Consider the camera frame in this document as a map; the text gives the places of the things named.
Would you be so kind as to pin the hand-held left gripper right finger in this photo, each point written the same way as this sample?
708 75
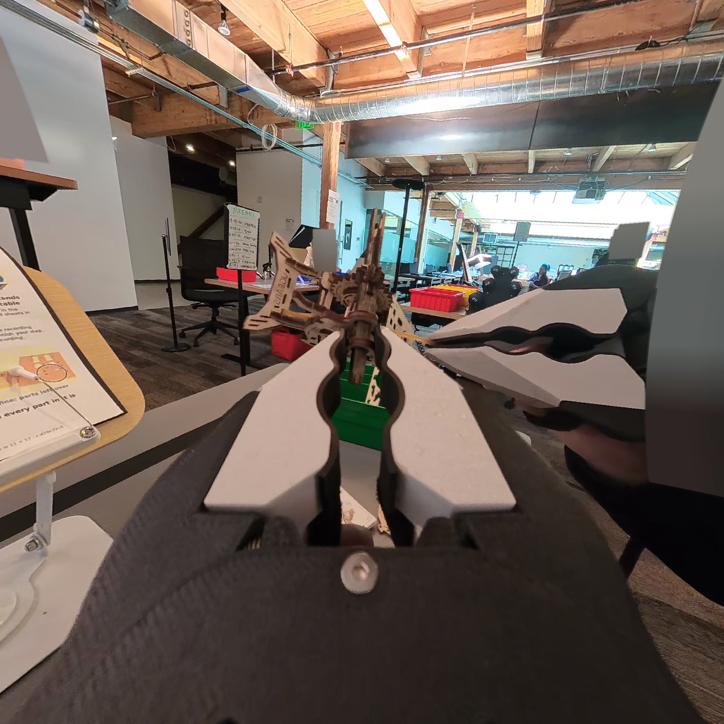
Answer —
447 452

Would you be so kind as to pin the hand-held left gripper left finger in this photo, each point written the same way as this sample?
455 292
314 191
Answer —
271 452

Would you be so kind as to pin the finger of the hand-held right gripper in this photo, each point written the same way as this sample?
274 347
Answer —
565 308
509 373

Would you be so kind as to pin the wooden model frame assembly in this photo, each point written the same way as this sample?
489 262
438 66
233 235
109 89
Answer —
283 283

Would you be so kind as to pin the person's right forearm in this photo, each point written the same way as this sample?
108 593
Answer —
650 520

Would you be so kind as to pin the person's right hand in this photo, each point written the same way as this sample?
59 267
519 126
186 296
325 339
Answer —
611 458

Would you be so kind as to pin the black equipment pile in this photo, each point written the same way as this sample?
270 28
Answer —
498 283

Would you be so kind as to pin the green plastic bin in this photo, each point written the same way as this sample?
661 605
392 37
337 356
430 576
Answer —
356 413

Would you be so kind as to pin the yellow storage bin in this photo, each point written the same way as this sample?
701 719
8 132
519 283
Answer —
458 288

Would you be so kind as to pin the open instruction booklet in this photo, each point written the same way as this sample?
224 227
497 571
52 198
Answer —
356 512

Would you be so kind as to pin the red storage bin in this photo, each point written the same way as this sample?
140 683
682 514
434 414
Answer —
232 274
288 342
435 298

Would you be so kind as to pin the cut-out plywood sheet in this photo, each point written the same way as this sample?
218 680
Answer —
404 325

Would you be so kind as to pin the wooden topped standing desk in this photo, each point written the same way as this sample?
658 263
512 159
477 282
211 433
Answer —
249 285

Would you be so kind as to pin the black office chair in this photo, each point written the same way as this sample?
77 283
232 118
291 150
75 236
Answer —
201 283

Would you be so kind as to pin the handwritten whiteboard sign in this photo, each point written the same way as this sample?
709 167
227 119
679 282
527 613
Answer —
243 235

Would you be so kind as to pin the wooden topped stand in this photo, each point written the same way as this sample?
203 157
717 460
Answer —
28 184

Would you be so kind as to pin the silver air duct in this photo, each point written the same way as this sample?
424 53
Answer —
452 90

